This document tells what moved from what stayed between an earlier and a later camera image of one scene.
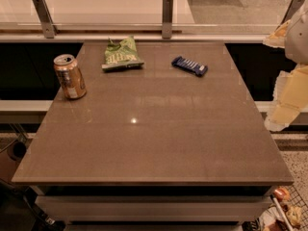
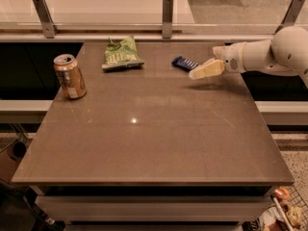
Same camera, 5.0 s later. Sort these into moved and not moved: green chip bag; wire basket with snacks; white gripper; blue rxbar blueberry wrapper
Moved: white gripper
Not moved: wire basket with snacks; green chip bag; blue rxbar blueberry wrapper
